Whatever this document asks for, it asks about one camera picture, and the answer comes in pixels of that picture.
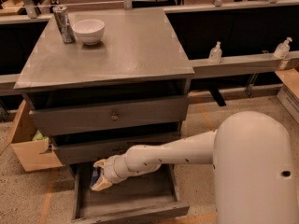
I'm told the white ceramic bowl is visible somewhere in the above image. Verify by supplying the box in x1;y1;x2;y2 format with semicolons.
72;19;105;45

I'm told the brown cardboard box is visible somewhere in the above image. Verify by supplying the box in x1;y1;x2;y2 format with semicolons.
0;101;63;172

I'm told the silver metallic can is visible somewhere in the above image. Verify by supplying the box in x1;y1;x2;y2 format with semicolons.
52;6;75;44

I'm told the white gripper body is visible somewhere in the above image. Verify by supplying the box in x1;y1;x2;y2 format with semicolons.
104;155;128;184

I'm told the clear sanitizer pump bottle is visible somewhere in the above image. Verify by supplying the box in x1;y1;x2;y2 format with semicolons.
208;41;222;63

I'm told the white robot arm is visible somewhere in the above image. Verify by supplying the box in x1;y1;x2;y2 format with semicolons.
91;111;299;224

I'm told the grey metal railing beam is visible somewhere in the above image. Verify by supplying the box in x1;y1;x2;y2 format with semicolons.
0;0;298;95

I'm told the grey wooden drawer cabinet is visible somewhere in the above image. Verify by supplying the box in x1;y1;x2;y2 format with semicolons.
15;9;193;224

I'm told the open bottom grey drawer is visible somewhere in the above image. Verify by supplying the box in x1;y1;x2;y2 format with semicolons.
72;162;189;224

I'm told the top grey drawer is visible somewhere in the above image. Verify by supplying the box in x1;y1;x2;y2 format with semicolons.
30;96;188;135

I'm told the middle grey drawer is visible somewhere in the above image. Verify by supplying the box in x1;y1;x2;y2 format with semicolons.
51;131;182;166

